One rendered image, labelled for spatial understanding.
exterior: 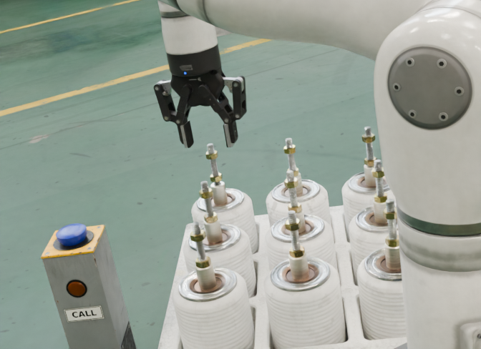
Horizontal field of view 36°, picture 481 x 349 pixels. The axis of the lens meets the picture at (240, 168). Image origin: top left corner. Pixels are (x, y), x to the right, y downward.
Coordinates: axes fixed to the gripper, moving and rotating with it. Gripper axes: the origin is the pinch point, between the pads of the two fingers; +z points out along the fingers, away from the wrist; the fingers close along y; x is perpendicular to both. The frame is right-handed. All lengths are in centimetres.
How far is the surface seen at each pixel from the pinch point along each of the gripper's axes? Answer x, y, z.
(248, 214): -0.9, 4.6, 12.6
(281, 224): -7.4, 12.2, 10.4
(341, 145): 79, 0, 36
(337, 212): 9.9, 15.7, 17.8
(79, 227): -22.6, -10.2, 2.9
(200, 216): -4.1, -2.0, 11.2
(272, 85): 130, -34, 36
